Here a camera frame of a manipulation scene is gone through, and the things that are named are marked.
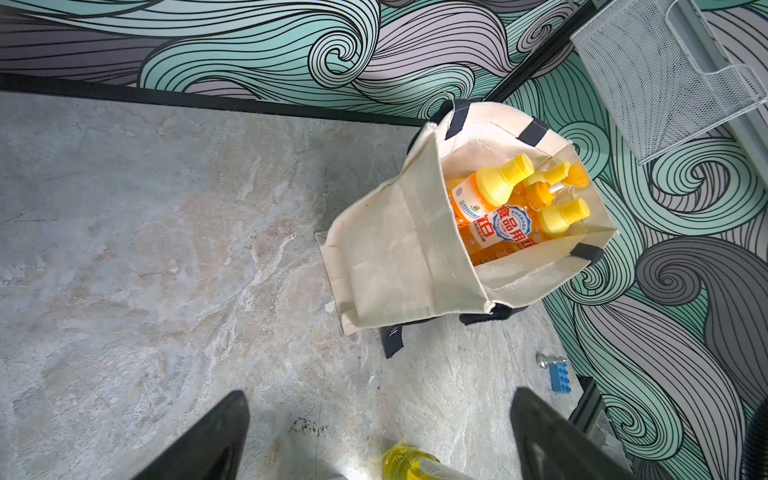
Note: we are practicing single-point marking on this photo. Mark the blue toy brick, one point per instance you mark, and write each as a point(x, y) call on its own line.
point(559, 377)

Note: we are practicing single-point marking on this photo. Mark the yellow-green bottle red cap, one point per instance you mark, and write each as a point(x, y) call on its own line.
point(406, 462)

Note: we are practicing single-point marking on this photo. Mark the large orange dish soap bottle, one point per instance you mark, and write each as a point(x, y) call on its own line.
point(514, 226)

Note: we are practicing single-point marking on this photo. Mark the beige canvas shopping bag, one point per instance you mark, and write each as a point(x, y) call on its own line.
point(396, 255)

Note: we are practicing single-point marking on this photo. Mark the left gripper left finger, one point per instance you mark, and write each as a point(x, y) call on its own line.
point(211, 449)

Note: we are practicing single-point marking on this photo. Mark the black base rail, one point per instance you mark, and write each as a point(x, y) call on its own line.
point(590, 418)

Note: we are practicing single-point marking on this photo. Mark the yellow cap orange bottle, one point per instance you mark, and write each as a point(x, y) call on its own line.
point(553, 175)
point(486, 189)
point(555, 220)

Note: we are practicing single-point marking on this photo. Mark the clear plastic wall bin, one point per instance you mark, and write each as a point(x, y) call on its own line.
point(639, 57)

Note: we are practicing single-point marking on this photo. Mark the small metal bolt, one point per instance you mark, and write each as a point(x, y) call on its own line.
point(545, 361)

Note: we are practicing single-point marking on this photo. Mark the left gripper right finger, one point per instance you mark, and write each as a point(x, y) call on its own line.
point(550, 447)

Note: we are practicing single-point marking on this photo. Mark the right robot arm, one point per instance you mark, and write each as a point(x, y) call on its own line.
point(755, 454)

